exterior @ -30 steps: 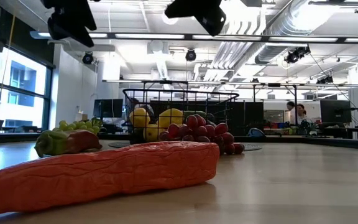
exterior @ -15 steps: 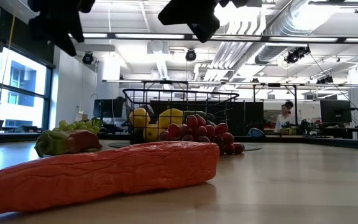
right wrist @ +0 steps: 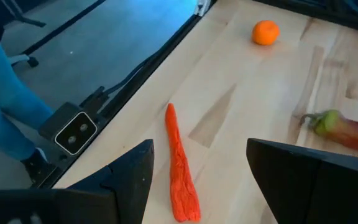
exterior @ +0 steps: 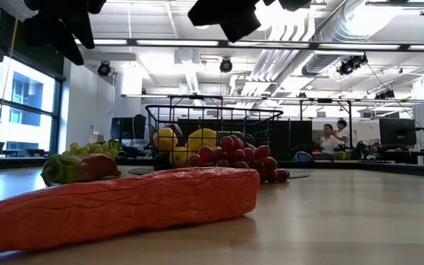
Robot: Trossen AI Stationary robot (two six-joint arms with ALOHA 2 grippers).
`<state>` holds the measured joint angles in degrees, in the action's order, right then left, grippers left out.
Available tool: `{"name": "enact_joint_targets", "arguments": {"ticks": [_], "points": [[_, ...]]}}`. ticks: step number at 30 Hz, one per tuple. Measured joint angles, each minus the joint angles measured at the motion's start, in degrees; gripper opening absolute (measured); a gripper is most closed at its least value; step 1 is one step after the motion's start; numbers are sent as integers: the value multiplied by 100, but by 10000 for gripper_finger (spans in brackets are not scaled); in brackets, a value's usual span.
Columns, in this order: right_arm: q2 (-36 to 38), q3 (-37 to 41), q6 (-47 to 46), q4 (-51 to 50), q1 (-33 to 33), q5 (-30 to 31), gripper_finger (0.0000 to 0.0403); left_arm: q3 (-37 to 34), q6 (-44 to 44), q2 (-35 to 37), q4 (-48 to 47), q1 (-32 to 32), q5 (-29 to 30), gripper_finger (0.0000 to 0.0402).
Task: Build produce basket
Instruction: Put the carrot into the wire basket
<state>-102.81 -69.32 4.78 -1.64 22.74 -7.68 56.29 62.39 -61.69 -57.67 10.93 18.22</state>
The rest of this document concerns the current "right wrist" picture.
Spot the white tag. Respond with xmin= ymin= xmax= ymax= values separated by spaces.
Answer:
xmin=194 ymin=0 xmax=213 ymax=17

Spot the black camera cable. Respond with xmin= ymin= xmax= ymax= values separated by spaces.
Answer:
xmin=78 ymin=52 xmax=158 ymax=108

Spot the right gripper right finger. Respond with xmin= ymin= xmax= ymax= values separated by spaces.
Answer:
xmin=246 ymin=138 xmax=358 ymax=224

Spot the black frame rail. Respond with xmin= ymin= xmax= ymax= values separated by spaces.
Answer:
xmin=37 ymin=0 xmax=219 ymax=190

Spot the dark red chili pepper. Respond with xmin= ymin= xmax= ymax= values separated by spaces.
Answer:
xmin=299 ymin=109 xmax=358 ymax=159

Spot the office chair base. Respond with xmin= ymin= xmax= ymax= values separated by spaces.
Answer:
xmin=6 ymin=53 xmax=40 ymax=68

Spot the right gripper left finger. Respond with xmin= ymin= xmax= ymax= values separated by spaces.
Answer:
xmin=53 ymin=138 xmax=155 ymax=224

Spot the red orange carrot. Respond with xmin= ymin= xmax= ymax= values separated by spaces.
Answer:
xmin=164 ymin=103 xmax=202 ymax=223

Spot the orange tangerine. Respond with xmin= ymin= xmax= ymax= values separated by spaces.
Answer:
xmin=252 ymin=19 xmax=281 ymax=47

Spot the black table-level camera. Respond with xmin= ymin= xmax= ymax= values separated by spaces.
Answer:
xmin=38 ymin=101 xmax=99 ymax=156

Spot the person's blue jeans leg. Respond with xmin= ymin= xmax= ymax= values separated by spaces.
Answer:
xmin=0 ymin=0 xmax=58 ymax=189

